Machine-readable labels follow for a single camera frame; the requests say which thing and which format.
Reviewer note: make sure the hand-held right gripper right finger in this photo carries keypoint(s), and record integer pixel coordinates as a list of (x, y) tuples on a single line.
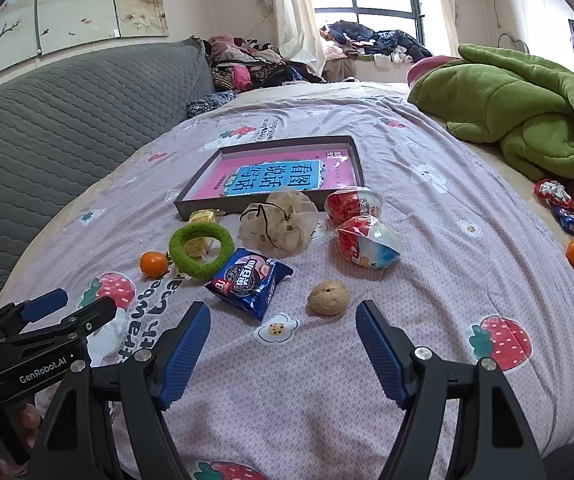
[(382, 355)]

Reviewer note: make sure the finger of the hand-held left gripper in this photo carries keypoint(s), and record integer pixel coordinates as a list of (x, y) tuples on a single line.
[(44, 305), (87, 317)]

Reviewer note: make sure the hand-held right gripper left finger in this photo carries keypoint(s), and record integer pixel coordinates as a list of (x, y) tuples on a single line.
[(187, 355)]

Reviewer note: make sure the walnut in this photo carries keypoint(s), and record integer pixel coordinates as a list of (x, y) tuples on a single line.
[(328, 297)]

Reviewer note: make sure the blue cookie packet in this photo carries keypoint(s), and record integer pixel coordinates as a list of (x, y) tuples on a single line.
[(247, 280)]

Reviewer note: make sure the yellow snack packet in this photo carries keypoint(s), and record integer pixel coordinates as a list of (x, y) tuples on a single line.
[(201, 216)]

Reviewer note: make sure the grey shallow cardboard box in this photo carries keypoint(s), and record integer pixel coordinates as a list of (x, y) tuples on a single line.
[(179, 207)]

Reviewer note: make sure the person's left hand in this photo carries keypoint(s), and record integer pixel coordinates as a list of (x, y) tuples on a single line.
[(29, 417)]

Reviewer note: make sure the pink strawberry print bedsheet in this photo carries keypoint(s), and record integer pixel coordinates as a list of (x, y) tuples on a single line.
[(317, 410)]

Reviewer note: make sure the grey quilted headboard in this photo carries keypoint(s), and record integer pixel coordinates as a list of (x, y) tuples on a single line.
[(67, 135)]

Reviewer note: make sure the pink and blue book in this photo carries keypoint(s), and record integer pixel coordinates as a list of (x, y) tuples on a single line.
[(217, 175)]

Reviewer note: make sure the blue candy packet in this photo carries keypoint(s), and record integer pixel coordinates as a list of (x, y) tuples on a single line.
[(569, 222)]

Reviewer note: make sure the red and white candy packet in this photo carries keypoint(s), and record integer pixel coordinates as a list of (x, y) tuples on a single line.
[(549, 191)]

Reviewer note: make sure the dark patterned cloth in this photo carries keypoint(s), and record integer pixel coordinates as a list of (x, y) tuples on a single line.
[(207, 105)]

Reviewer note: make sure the green fleece blanket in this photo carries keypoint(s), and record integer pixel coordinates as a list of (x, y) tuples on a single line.
[(517, 110)]

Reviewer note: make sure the beige window bench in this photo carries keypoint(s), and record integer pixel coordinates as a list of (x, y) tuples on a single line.
[(382, 74)]

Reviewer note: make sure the pink fleece blanket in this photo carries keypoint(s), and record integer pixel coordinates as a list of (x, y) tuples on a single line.
[(427, 67)]

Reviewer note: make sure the pile of mixed clothes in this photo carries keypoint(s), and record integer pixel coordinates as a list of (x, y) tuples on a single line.
[(252, 65)]

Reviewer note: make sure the pile of dark clothes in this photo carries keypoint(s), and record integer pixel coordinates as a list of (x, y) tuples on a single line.
[(367, 40)]

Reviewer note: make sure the cream curtain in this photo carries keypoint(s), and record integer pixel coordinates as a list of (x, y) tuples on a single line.
[(439, 10), (294, 20)]

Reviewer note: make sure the floral wall painting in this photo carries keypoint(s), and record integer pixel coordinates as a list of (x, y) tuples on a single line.
[(67, 5)]

